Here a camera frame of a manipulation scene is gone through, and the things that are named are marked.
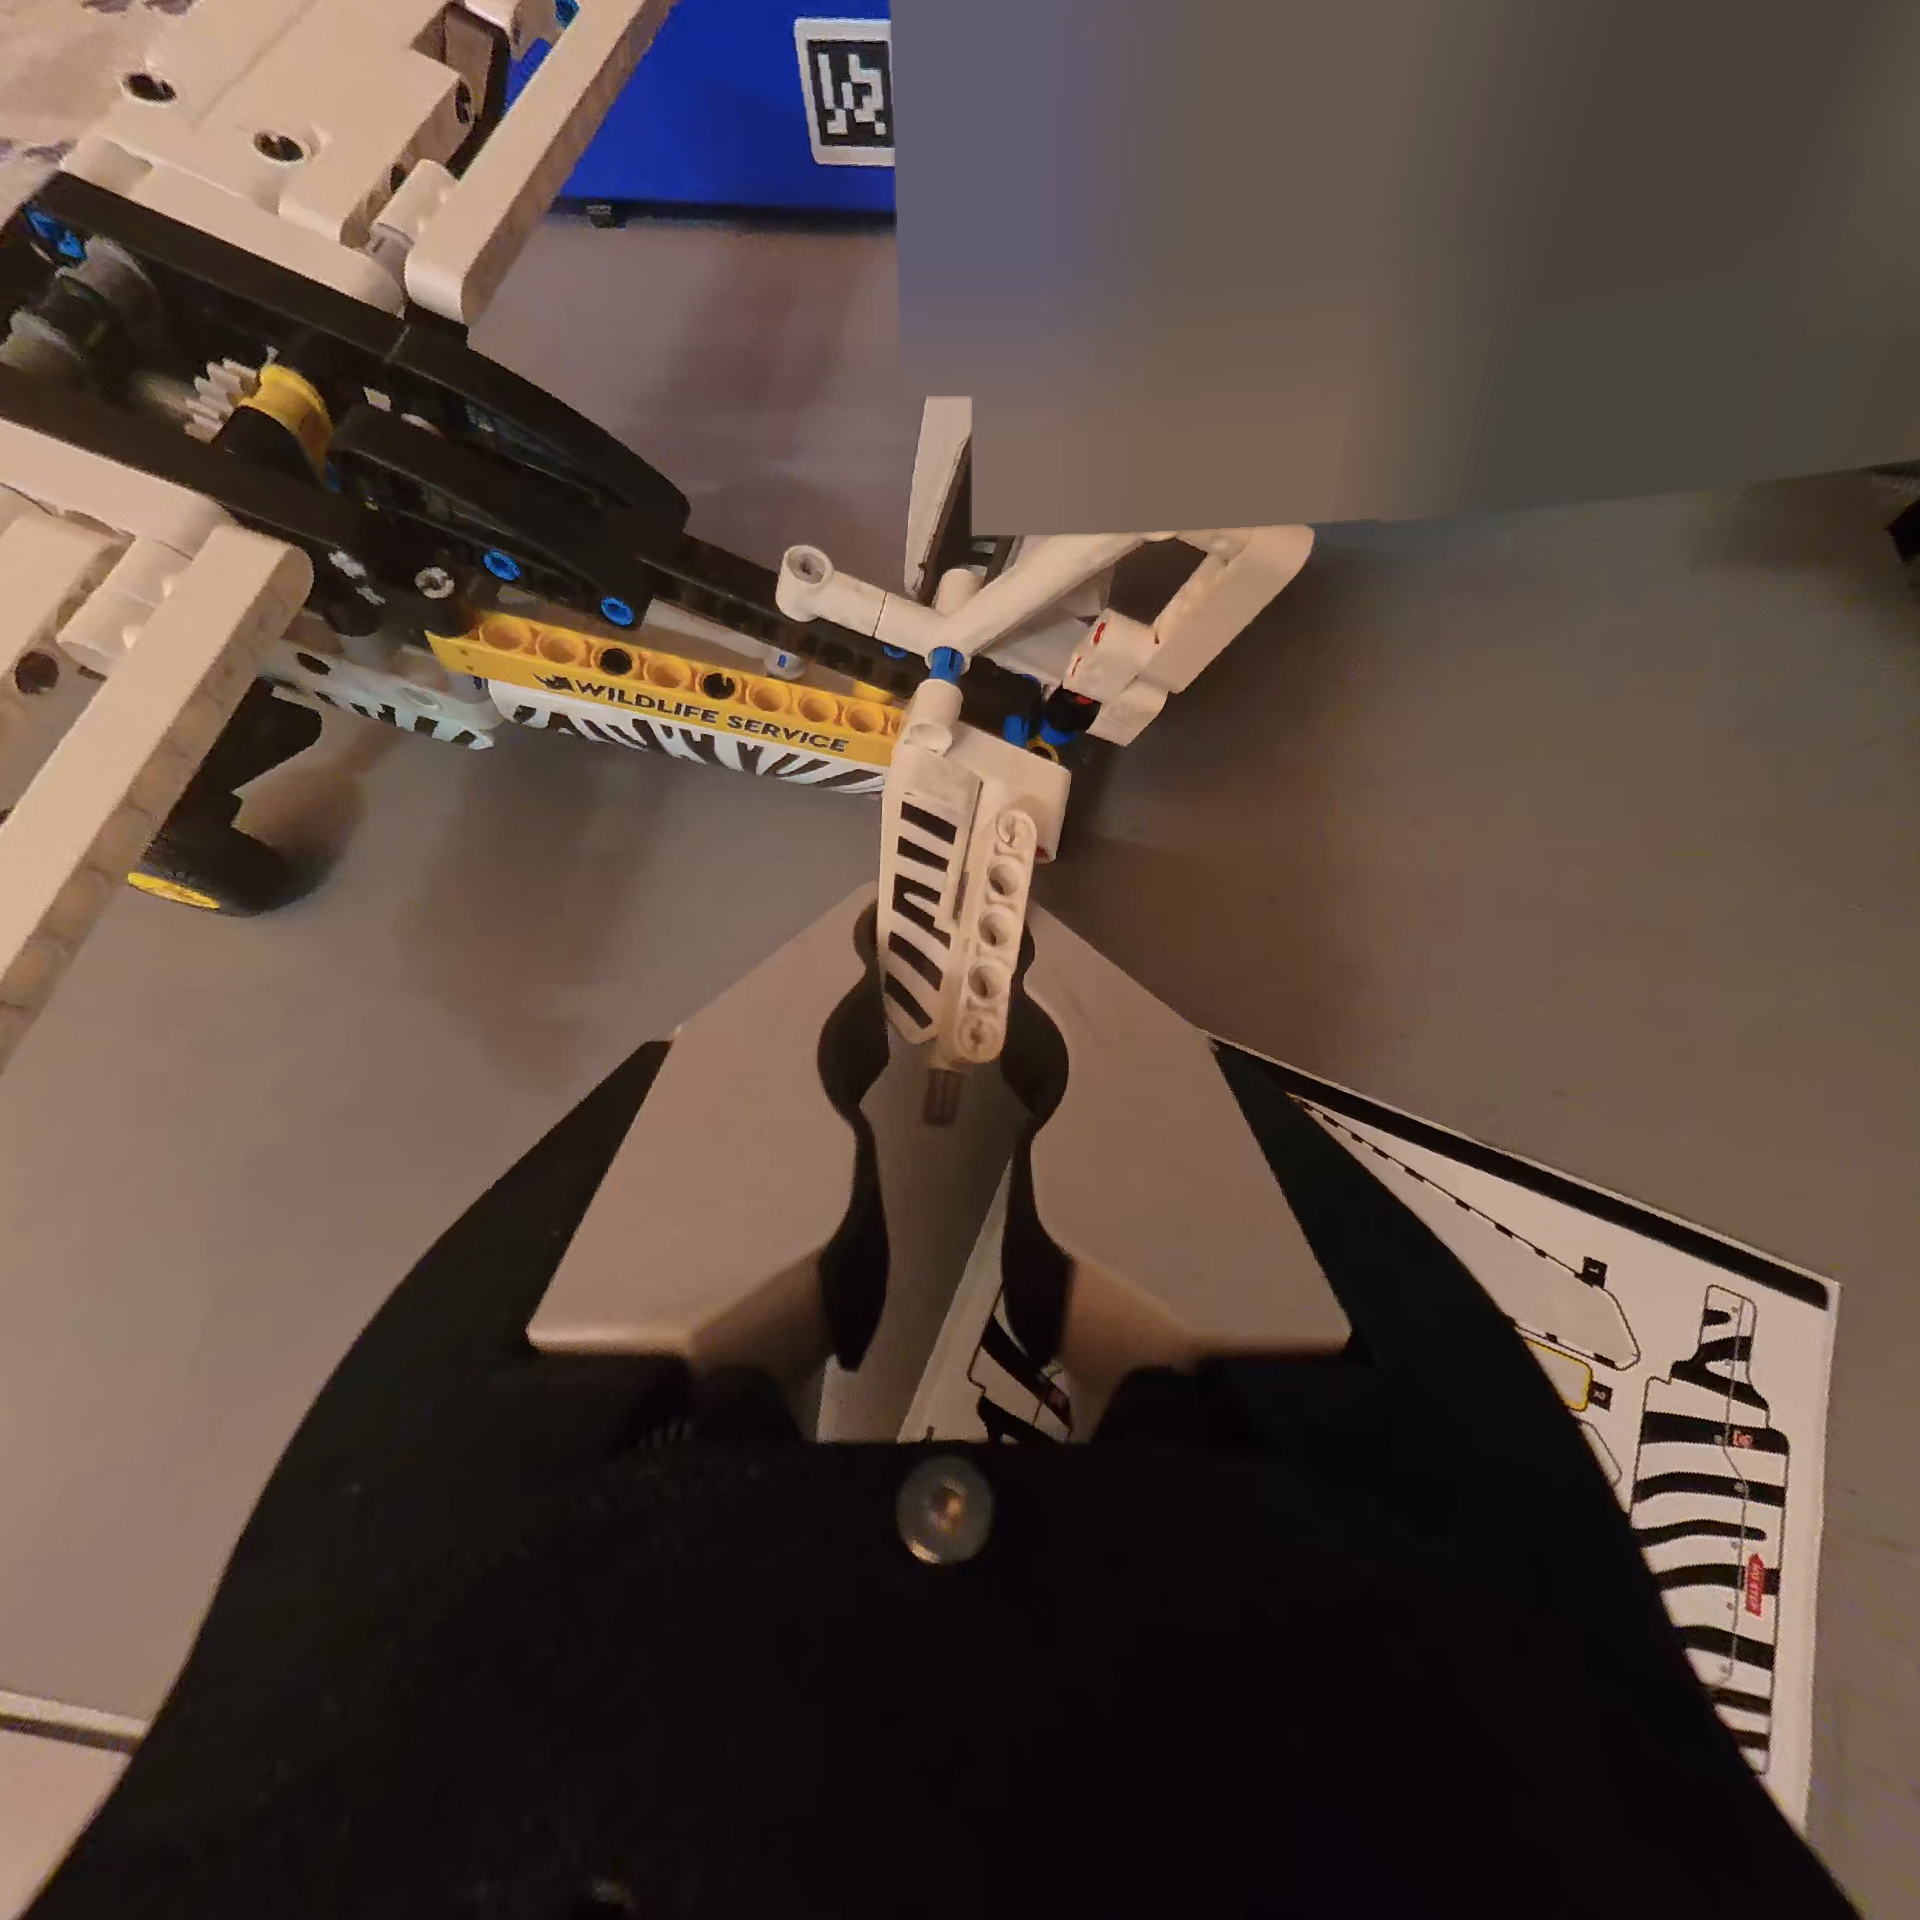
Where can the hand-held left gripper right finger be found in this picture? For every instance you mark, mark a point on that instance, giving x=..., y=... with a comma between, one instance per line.
x=1185, y=1200

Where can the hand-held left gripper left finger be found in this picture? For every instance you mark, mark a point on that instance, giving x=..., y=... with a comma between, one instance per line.
x=708, y=1186

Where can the white lego fin piece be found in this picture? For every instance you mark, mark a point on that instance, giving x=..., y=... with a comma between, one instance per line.
x=933, y=840

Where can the white yellow lego plane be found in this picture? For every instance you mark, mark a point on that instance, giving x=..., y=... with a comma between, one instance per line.
x=301, y=211

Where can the zebra striped sticker sheet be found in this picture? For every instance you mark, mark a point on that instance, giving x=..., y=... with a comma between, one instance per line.
x=1709, y=1440

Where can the blue storage bin with tag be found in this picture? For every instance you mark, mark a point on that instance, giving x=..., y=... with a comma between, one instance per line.
x=691, y=106

